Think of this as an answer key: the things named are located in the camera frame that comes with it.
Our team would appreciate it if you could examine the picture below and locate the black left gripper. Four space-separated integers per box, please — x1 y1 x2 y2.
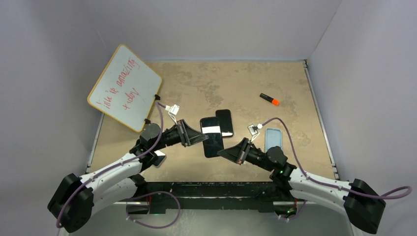
152 120 208 152

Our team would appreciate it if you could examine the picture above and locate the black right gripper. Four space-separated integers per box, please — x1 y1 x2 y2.
217 138 274 172

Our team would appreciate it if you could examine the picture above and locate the black phone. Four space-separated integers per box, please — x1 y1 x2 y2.
200 117 224 158

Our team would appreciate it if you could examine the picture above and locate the black phone case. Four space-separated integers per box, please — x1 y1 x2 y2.
215 109 234 138

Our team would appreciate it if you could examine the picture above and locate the light blue phone case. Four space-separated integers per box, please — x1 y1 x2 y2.
265 128 283 151

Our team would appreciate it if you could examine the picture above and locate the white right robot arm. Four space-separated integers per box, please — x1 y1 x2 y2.
217 138 386 234

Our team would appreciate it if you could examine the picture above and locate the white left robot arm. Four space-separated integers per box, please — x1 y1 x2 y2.
47 119 208 233

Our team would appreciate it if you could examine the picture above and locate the phone with bright reflection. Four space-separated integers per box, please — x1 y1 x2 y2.
153 150 166 168

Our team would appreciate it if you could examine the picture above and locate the black marker orange cap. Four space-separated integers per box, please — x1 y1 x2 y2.
260 93 279 106

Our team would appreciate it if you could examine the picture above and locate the white whiteboard with red writing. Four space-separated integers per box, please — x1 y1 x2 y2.
87 44 162 132

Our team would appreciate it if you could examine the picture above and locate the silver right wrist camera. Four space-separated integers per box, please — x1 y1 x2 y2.
248 124 259 137

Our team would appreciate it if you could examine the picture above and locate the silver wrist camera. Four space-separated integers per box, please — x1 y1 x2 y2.
248 124 259 137
166 104 180 116

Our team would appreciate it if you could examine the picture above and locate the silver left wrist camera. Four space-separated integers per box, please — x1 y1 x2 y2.
166 104 180 116

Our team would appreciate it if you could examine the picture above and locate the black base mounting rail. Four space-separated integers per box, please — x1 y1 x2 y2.
129 181 303 216

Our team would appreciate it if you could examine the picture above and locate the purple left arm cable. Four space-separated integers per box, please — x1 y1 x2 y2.
56 102 182 229

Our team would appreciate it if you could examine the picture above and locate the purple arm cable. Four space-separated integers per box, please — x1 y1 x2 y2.
56 102 182 229
260 117 413 222

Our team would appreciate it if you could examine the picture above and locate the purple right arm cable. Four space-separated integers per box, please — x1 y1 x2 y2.
260 117 413 222

